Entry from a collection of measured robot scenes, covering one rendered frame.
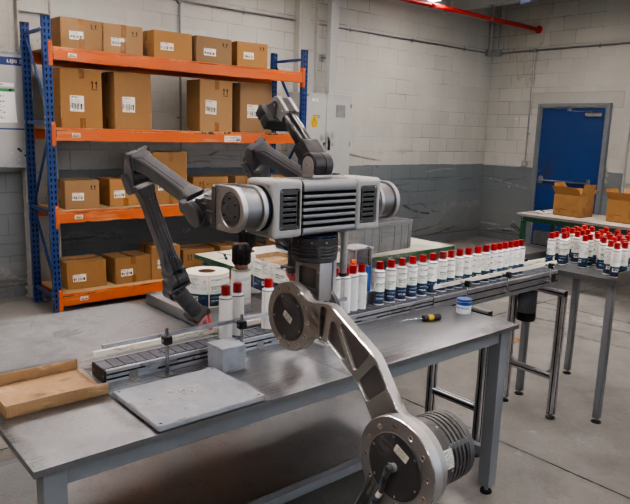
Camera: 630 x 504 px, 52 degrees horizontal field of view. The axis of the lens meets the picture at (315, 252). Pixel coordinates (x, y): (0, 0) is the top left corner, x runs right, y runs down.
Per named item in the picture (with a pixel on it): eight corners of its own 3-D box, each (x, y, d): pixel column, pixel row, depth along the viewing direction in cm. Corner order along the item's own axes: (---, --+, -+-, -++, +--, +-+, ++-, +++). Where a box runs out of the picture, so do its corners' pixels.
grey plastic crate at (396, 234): (372, 240, 520) (373, 213, 516) (412, 247, 492) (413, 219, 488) (319, 247, 479) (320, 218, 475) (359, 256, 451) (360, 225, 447)
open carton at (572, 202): (544, 214, 750) (547, 182, 743) (567, 212, 778) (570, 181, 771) (576, 218, 718) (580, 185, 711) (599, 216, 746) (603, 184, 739)
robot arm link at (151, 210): (125, 175, 203) (155, 163, 209) (118, 174, 208) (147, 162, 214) (169, 293, 220) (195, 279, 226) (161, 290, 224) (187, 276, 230)
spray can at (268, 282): (269, 325, 259) (270, 276, 255) (276, 329, 255) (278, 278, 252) (258, 328, 256) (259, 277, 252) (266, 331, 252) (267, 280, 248)
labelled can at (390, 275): (388, 300, 304) (391, 258, 300) (397, 303, 300) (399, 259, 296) (381, 302, 301) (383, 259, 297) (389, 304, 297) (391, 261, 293)
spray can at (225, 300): (227, 335, 245) (227, 283, 241) (235, 339, 241) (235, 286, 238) (215, 338, 242) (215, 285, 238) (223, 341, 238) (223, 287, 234)
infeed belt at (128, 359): (418, 300, 321) (418, 293, 320) (431, 304, 315) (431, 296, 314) (93, 373, 215) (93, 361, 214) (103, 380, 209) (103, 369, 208)
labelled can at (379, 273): (377, 303, 299) (380, 259, 295) (386, 305, 295) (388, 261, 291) (369, 304, 296) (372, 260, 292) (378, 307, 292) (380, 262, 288)
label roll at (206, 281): (175, 301, 290) (174, 270, 288) (209, 294, 305) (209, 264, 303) (203, 310, 277) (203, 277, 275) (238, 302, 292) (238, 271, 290)
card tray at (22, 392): (77, 369, 220) (76, 358, 219) (108, 394, 201) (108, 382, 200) (-19, 390, 201) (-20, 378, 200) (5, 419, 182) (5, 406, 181)
